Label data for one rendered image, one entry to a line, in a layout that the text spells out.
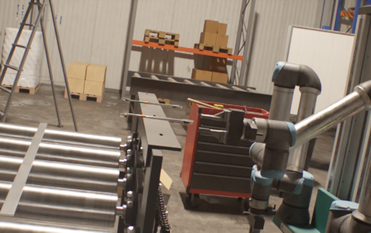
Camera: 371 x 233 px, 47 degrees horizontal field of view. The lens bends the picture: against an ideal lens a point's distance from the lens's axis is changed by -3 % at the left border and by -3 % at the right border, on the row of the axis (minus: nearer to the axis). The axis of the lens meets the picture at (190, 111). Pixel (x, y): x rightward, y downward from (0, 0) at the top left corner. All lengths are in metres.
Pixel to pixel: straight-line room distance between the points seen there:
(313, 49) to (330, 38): 0.27
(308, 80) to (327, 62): 3.86
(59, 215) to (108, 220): 0.16
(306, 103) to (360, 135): 0.32
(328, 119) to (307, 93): 0.48
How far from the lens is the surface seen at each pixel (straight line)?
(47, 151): 2.05
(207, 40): 10.78
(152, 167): 1.09
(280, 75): 2.33
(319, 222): 2.46
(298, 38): 6.17
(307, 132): 1.81
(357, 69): 2.35
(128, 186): 1.76
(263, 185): 2.09
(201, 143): 3.85
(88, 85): 9.70
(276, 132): 1.61
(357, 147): 2.35
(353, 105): 1.89
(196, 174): 3.93
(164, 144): 1.17
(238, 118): 1.58
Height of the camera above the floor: 1.43
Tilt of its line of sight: 8 degrees down
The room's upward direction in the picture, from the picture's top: 9 degrees clockwise
